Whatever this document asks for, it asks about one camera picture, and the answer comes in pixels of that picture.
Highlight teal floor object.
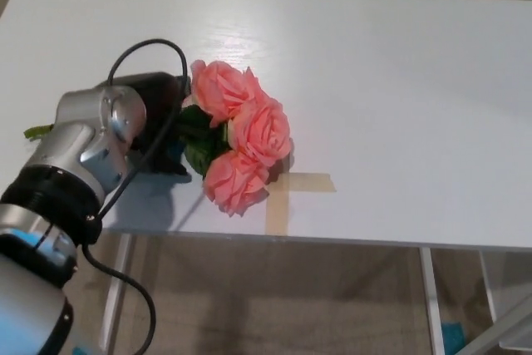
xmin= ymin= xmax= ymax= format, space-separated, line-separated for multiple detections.
xmin=441 ymin=320 xmax=466 ymax=355

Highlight pink artificial rose bouquet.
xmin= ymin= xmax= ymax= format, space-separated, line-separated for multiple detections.
xmin=23 ymin=59 xmax=294 ymax=219

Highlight beige horizontal tape strip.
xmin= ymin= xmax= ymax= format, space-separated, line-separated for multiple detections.
xmin=272 ymin=172 xmax=337 ymax=195

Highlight grey metal bar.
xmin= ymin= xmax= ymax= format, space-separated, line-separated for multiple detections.
xmin=494 ymin=300 xmax=532 ymax=350

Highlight white table leg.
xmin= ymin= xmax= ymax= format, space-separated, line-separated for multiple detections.
xmin=99 ymin=233 xmax=135 ymax=355
xmin=477 ymin=250 xmax=499 ymax=323
xmin=418 ymin=246 xmax=442 ymax=355

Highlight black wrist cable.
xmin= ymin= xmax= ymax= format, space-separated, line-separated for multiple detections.
xmin=81 ymin=38 xmax=189 ymax=355

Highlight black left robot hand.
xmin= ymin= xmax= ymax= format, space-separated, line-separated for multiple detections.
xmin=112 ymin=71 xmax=193 ymax=178

